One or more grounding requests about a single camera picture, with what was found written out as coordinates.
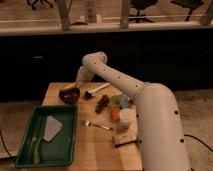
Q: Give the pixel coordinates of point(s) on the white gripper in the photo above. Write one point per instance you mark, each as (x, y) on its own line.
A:
(84, 75)

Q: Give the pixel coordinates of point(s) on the yellow banana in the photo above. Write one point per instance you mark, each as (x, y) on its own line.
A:
(70, 86)

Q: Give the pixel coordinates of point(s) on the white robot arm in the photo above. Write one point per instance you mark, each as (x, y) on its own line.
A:
(160, 133)

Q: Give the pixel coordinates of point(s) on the dark purple bowl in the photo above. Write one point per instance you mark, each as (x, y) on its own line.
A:
(70, 96)

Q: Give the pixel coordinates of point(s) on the dark red grapes bunch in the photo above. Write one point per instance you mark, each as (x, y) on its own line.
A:
(102, 103)

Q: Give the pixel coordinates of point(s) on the green toy vegetable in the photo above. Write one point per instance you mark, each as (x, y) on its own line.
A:
(115, 101)

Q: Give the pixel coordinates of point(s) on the blue toy item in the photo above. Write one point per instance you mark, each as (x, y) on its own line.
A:
(124, 102)

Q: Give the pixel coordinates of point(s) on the small orange fruit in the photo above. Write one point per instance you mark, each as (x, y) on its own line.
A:
(115, 113)

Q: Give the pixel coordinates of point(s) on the silver fork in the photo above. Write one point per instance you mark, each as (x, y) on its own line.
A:
(89, 123)

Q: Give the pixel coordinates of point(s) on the grey cleaver knife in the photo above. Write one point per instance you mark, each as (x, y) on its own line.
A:
(49, 130)

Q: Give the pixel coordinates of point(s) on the wooden table leg left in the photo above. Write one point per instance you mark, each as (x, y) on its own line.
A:
(63, 13)

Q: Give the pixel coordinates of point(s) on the wooden table leg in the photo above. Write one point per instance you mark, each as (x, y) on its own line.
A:
(63, 13)
(124, 20)

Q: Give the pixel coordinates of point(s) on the wooden table leg middle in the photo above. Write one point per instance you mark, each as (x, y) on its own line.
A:
(124, 20)

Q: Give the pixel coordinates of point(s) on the black office chair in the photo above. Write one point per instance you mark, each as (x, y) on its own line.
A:
(140, 5)

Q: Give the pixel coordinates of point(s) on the green plastic tray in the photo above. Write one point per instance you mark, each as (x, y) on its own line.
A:
(60, 150)

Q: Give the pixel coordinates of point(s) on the white handled dish brush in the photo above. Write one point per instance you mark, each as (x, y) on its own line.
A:
(90, 93)

